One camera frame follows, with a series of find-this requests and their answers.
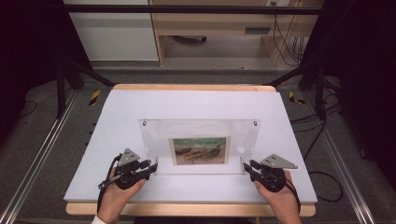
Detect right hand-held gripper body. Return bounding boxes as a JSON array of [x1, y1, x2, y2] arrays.
[[257, 153, 299, 193]]

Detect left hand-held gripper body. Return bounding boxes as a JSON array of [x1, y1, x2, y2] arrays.
[[114, 147, 149, 190]]

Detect painted boats picture card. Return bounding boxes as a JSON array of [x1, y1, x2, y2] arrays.
[[168, 135, 232, 166]]

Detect clear acrylic photo frame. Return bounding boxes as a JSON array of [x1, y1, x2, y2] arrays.
[[138, 119, 262, 176]]

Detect person's left hand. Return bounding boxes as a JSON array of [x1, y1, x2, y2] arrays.
[[97, 167, 148, 217]]

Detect person's right hand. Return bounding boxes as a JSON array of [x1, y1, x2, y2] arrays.
[[253, 170, 303, 219]]

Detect wooden table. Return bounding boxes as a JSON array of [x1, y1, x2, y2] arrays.
[[65, 83, 317, 218]]

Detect white foam board mat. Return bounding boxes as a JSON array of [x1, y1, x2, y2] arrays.
[[64, 89, 318, 204]]

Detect black metal stand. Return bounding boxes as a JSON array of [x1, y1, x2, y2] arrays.
[[263, 59, 329, 121], [55, 59, 117, 119]]

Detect white cabinet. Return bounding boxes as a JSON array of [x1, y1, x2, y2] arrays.
[[63, 0, 160, 63]]

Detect black curtain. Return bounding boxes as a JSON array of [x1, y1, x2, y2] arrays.
[[0, 0, 92, 141], [300, 0, 396, 190]]

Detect light wooden desk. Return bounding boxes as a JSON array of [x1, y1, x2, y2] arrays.
[[148, 0, 325, 67]]

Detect left hand-held gripper cable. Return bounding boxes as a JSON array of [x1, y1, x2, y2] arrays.
[[96, 153, 123, 216]]

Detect hand-held gripper cable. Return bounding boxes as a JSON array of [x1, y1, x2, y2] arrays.
[[284, 177, 302, 216], [96, 153, 123, 216]]

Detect right hand-held gripper cable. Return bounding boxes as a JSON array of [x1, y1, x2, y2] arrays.
[[284, 177, 302, 216]]

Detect black floor cable bundle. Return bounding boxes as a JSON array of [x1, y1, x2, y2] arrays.
[[289, 77, 346, 203]]

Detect aluminium floor rail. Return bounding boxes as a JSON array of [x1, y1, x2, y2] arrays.
[[303, 91, 376, 224], [0, 90, 79, 224]]

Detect thin black floor cable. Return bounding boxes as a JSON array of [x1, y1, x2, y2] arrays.
[[16, 99, 38, 119]]

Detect black hanging desk cables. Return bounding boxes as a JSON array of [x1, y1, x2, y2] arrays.
[[271, 1, 308, 67]]

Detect grey drawer handle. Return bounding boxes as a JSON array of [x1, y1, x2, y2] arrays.
[[244, 27, 272, 35]]

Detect black horizontal frame bar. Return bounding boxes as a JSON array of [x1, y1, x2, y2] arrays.
[[62, 4, 325, 16]]

